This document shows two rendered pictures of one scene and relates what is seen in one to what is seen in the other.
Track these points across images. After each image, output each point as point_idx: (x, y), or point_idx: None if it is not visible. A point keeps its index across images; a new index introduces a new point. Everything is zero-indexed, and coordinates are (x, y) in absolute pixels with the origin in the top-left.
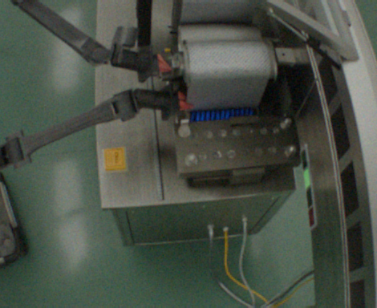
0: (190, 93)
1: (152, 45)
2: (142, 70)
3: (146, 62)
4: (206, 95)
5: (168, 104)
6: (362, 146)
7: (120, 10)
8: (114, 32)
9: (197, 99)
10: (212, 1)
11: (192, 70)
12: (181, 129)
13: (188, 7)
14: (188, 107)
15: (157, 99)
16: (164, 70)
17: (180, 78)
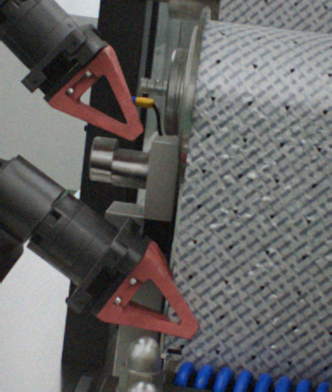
0: (190, 208)
1: (110, 369)
2: (44, 36)
3: (64, 19)
4: (247, 240)
5: (105, 240)
6: None
7: (43, 305)
8: (3, 329)
9: (213, 274)
10: None
11: (209, 48)
12: (130, 349)
13: (239, 17)
14: (174, 323)
15: (71, 201)
16: (120, 124)
17: (169, 232)
